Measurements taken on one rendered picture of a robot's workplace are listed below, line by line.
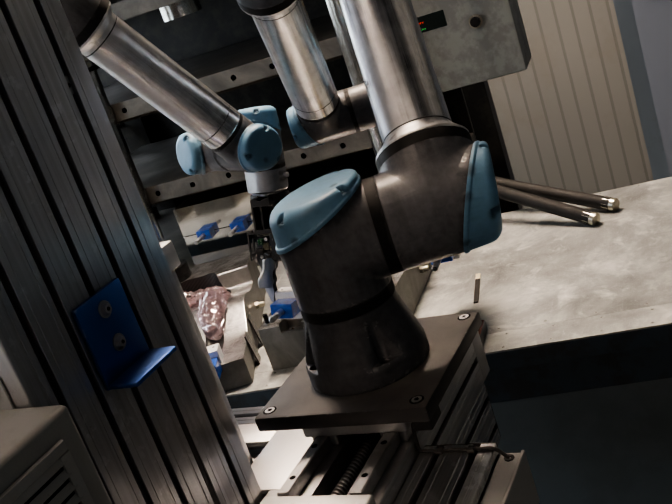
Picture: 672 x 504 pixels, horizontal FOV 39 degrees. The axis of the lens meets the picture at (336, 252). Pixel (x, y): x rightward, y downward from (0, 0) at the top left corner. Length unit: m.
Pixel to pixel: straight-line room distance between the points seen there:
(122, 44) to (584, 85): 2.91
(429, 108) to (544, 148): 3.12
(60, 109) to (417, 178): 0.38
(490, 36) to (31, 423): 1.78
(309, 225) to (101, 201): 0.22
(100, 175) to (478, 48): 1.56
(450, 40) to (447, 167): 1.39
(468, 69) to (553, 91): 1.73
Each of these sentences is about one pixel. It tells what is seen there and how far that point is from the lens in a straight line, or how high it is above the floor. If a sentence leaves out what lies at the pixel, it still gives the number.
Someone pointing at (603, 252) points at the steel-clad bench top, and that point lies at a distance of 1.90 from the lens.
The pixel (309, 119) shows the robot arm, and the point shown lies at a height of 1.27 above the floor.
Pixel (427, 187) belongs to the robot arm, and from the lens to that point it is 1.04.
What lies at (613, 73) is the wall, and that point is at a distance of 4.07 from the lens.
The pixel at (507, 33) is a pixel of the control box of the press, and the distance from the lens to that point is 2.40.
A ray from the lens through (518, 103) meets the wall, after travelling 4.17.
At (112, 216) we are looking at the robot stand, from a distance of 0.99.
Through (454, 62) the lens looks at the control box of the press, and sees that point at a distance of 2.43.
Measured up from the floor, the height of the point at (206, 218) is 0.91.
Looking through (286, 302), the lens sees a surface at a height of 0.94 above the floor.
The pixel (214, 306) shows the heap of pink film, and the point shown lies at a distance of 1.96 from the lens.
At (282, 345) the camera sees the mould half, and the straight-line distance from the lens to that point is 1.79.
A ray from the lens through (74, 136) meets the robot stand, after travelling 0.97.
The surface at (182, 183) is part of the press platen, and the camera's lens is 2.68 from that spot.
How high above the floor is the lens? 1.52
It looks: 18 degrees down
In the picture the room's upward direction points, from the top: 19 degrees counter-clockwise
